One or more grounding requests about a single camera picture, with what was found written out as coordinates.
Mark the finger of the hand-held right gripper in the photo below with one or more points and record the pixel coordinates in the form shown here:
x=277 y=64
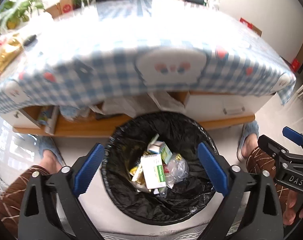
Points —
x=271 y=147
x=292 y=135

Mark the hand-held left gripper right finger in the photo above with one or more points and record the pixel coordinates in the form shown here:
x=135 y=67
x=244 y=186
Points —
x=214 y=170

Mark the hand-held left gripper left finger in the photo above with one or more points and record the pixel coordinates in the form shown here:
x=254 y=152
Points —
x=87 y=170

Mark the clear plastic bag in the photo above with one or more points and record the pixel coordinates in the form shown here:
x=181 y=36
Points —
x=177 y=170

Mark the black-lined trash bin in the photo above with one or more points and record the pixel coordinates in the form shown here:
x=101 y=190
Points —
x=121 y=200

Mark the yellow snack packet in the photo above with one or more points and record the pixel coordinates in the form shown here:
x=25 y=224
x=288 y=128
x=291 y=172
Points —
x=136 y=171

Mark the teal and white carton box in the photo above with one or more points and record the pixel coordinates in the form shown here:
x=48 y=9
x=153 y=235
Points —
x=166 y=152

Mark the large gold foil bag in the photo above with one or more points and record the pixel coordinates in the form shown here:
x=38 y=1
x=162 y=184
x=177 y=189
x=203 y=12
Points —
x=139 y=182

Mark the white medicine box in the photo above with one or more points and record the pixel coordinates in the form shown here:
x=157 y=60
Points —
x=154 y=172

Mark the blue and white milk carton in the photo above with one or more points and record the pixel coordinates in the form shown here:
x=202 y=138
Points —
x=155 y=147

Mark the person's right hand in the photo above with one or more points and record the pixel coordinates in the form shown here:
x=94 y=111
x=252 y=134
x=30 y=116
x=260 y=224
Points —
x=294 y=210

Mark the blue-grey slipper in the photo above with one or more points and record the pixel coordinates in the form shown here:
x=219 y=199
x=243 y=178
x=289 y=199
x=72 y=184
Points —
x=45 y=143
x=251 y=127

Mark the colourful flat box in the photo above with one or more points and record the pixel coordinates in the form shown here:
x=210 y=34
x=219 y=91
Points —
x=45 y=116

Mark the person's left leg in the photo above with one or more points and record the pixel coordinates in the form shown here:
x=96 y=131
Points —
x=6 y=205

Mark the grey patterned rug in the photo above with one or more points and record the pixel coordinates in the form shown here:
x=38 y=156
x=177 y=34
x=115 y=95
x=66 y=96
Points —
x=151 y=235

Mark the blue checked tablecloth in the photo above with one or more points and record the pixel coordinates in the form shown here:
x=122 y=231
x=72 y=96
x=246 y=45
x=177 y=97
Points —
x=116 y=62

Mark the red colourful box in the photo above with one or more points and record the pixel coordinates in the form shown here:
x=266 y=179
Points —
x=250 y=26

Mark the black computer mouse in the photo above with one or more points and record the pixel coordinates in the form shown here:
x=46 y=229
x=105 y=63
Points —
x=30 y=40

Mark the small gold foil bag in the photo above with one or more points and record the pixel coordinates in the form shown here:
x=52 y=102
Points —
x=4 y=55

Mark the white printed bag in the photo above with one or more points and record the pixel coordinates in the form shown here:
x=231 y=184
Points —
x=213 y=3

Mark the brown bag with red flower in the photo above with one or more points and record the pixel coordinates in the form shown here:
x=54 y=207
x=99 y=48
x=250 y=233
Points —
x=66 y=6

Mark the potted pothos plant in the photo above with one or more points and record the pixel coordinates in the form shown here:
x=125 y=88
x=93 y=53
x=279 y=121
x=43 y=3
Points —
x=16 y=12

